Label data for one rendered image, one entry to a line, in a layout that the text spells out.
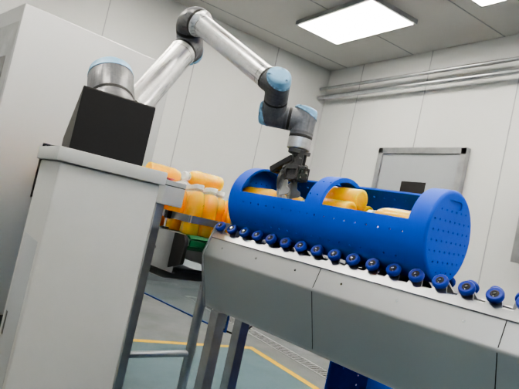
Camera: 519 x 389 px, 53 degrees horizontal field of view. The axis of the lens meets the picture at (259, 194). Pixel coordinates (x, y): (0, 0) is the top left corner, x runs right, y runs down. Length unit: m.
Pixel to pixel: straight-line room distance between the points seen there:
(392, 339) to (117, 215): 0.87
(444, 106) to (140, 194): 4.95
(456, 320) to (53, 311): 1.08
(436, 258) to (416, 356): 0.28
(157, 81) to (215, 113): 4.73
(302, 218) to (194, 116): 4.96
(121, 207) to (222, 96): 5.38
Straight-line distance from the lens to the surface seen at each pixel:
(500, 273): 5.35
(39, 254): 1.53
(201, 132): 6.70
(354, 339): 1.68
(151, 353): 2.59
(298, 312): 1.81
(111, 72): 1.78
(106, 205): 1.55
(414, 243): 1.55
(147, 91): 2.03
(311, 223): 1.78
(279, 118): 1.98
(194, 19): 2.22
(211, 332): 2.16
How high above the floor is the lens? 1.02
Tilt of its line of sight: 3 degrees up
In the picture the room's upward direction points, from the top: 13 degrees clockwise
